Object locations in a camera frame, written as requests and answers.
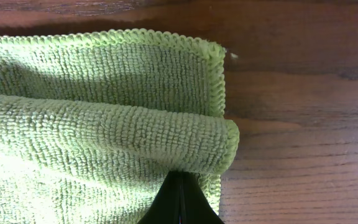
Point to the green microfiber cloth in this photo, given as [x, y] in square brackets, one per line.
[91, 124]

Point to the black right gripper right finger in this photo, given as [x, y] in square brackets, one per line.
[194, 207]

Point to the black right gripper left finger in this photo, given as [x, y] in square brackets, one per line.
[165, 209]

